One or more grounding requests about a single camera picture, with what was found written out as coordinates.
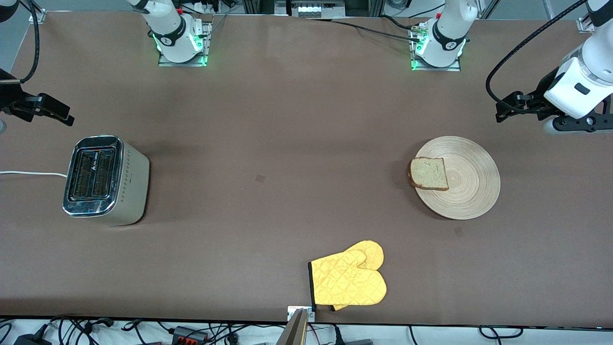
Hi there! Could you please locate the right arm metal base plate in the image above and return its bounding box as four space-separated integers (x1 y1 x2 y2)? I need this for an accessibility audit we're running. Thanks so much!
158 22 209 68

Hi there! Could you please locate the thick black table cable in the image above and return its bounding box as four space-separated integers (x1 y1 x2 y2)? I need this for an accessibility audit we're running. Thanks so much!
381 14 414 31

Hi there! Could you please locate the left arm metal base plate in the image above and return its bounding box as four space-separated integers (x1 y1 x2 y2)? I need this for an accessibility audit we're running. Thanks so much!
411 24 462 72

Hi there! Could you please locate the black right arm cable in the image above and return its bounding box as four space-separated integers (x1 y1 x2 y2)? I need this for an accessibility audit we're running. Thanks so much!
18 0 41 84

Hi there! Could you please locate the silver two-slot toaster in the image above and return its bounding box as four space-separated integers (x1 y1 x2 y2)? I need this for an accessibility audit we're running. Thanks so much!
62 135 150 227

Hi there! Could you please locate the yellow quilted oven mitt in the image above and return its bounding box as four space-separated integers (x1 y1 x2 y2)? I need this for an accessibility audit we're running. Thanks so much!
329 240 385 312
308 249 387 308

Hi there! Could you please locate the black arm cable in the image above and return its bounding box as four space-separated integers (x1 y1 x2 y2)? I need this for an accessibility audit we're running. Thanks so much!
18 0 41 84
485 0 589 115

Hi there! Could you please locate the grey power strip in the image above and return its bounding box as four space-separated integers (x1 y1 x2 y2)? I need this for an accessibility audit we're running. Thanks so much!
290 0 346 19

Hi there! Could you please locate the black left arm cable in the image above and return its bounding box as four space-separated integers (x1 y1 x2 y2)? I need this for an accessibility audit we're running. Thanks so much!
485 0 589 115

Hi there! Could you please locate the black adapter with orange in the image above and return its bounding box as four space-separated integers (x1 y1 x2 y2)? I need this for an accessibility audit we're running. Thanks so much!
172 326 207 344

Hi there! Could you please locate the thin black table cable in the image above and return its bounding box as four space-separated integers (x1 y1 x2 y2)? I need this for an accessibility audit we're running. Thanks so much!
306 17 423 42

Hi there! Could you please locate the round wooden plate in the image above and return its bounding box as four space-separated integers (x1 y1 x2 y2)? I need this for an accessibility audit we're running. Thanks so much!
413 136 501 220

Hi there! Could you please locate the black power adapter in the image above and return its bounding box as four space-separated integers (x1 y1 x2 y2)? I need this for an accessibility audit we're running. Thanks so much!
13 332 52 345

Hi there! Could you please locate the aluminium profile post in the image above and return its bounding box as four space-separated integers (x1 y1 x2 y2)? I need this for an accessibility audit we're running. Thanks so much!
277 308 308 345

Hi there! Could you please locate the slice of brown bread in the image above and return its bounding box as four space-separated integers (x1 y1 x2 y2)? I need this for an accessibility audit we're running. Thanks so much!
408 157 450 192

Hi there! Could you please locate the white toaster power cable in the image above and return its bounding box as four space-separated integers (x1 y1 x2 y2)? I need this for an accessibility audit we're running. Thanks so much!
0 171 68 179

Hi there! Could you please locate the small metal post bracket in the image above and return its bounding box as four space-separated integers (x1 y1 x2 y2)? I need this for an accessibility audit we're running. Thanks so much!
287 306 316 322

